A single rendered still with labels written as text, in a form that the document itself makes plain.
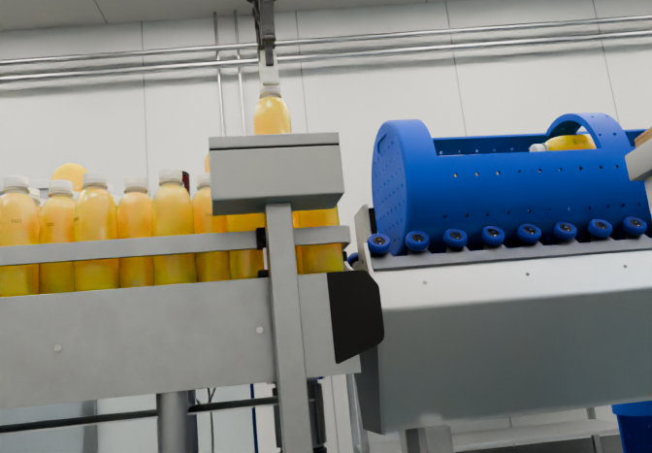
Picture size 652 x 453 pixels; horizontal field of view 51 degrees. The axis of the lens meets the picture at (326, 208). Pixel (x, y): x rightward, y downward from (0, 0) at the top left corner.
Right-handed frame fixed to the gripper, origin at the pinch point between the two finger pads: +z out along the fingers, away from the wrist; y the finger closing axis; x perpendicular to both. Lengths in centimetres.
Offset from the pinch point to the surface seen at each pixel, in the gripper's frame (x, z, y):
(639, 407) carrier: -92, 72, 47
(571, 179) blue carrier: -57, 24, -1
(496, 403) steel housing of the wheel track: -37, 64, 5
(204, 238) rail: 13.7, 32.6, -8.0
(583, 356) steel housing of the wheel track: -55, 58, 3
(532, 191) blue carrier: -49, 26, 0
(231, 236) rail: 9.3, 32.6, -8.1
